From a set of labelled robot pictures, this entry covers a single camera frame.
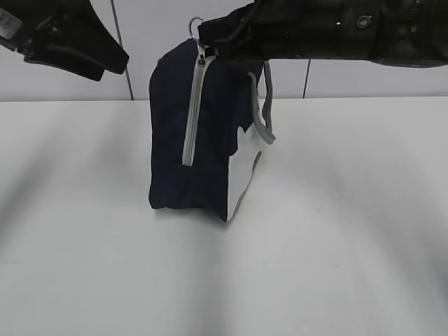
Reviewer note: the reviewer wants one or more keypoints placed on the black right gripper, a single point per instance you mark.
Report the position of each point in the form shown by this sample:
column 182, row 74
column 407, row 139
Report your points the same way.
column 391, row 33

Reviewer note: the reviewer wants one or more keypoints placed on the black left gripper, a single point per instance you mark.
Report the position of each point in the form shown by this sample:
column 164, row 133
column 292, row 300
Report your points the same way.
column 43, row 32

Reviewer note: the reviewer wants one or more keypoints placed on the navy and white lunch bag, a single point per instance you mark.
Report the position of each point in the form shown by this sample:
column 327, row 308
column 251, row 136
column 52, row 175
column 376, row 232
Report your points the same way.
column 209, row 129

